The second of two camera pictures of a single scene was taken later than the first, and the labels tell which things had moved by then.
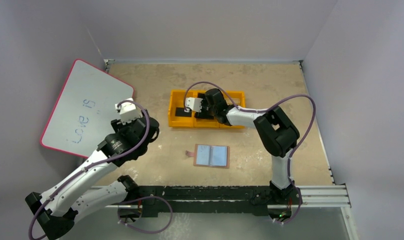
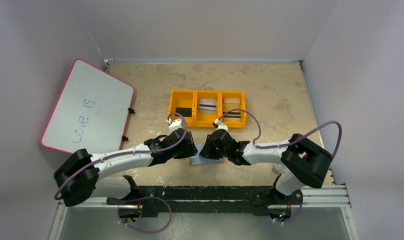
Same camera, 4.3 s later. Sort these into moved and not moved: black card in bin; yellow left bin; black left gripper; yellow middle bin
Moved: black left gripper
Not moved: yellow middle bin; yellow left bin; black card in bin
